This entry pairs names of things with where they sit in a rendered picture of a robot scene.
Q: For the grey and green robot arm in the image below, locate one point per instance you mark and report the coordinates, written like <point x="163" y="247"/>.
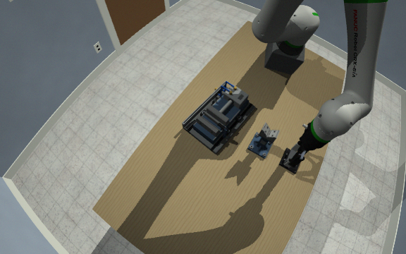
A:
<point x="290" y="25"/>

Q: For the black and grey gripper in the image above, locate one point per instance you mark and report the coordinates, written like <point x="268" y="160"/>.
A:
<point x="301" y="148"/>

